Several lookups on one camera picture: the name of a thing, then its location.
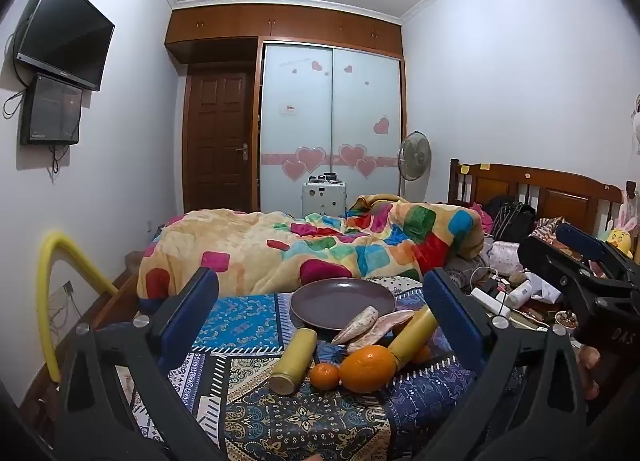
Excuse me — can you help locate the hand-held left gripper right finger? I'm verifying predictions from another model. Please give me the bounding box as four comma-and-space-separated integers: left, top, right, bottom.
422, 267, 608, 461

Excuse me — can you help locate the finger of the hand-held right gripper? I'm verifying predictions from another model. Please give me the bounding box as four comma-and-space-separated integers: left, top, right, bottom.
517, 236, 601, 304
556, 222, 635, 263

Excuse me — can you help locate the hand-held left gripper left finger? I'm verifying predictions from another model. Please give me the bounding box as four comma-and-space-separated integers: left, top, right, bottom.
47, 266, 236, 461

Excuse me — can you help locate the yellow corn cob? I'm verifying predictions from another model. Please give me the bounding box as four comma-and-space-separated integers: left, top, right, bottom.
270, 328, 319, 395
389, 306, 439, 363

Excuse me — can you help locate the pale sweet potato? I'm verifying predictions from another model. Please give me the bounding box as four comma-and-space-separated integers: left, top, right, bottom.
331, 306, 381, 345
346, 310, 416, 355

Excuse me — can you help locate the dark brown round plate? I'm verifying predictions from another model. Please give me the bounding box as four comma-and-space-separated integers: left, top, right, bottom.
289, 277, 397, 333

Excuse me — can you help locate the small mandarin orange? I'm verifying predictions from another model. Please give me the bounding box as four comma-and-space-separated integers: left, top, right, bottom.
309, 363, 342, 390

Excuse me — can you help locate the person's right hand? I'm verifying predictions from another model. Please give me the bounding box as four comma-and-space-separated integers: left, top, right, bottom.
577, 345, 603, 399

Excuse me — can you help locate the yellow chick plush toy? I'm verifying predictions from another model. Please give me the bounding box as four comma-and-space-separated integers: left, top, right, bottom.
606, 201, 640, 260

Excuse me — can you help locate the grey patterned pillow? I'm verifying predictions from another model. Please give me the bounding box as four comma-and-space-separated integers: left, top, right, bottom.
444, 252, 495, 293

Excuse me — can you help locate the white power strip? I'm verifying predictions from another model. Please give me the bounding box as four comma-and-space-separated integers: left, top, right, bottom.
471, 287, 512, 320

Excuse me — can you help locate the white plastic bottle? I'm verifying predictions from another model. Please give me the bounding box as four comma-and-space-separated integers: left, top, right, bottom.
504, 279, 534, 310

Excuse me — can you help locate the pink white patterned bag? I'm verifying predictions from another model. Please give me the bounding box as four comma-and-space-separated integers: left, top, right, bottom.
487, 240, 524, 278

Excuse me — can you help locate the blue patterned cloth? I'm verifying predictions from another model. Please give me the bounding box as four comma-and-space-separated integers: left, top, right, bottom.
191, 293, 302, 356

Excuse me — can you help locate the black backpack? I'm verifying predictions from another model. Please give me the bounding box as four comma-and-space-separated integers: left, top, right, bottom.
492, 200, 537, 243

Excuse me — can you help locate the white dotted pillow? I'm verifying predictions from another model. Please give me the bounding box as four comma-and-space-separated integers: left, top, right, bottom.
369, 274, 425, 293

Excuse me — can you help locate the wooden bed headboard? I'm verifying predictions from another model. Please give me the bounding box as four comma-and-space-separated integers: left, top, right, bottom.
447, 158, 627, 242

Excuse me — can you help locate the colourful patchwork blanket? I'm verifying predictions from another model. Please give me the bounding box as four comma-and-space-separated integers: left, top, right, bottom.
137, 194, 485, 300

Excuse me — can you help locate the dark patterned mat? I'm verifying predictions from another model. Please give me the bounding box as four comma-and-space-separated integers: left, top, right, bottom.
114, 290, 478, 461

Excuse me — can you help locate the yellow foam tube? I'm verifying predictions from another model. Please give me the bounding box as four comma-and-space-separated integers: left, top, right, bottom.
37, 232, 119, 385

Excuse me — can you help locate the standing electric fan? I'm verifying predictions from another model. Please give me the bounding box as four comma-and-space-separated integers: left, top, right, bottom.
397, 131, 432, 198

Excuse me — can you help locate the white box appliance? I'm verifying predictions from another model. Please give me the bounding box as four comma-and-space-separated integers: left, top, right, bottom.
301, 172, 348, 218

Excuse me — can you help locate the brown wooden door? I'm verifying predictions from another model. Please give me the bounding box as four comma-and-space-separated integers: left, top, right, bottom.
183, 64, 257, 215

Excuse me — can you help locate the sliding wardrobe with heart stickers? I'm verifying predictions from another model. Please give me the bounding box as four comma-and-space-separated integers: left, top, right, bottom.
259, 41, 404, 218

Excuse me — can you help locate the wooden overhead cabinet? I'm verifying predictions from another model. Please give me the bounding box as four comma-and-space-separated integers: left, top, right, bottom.
165, 4, 405, 65

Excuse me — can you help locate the small black wall monitor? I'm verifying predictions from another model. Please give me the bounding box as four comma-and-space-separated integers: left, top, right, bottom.
20, 74, 84, 146

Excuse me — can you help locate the black monitor cable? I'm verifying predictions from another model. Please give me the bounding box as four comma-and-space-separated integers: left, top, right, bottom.
2, 88, 27, 120

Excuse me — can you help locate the black wall television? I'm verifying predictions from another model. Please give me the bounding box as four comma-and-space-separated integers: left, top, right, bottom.
15, 0, 116, 92

